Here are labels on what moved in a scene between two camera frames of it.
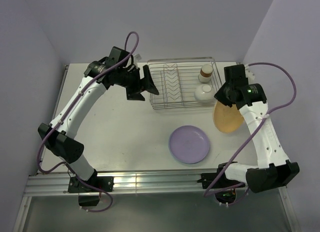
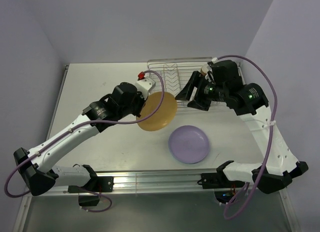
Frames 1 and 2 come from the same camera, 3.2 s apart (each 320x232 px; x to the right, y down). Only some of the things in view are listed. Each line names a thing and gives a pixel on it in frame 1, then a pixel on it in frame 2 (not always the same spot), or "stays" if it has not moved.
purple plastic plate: [189, 144] stays
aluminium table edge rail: [181, 182] stays
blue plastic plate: [189, 149] stays
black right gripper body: [222, 94] → [208, 90]
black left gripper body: [130, 79] → [135, 107]
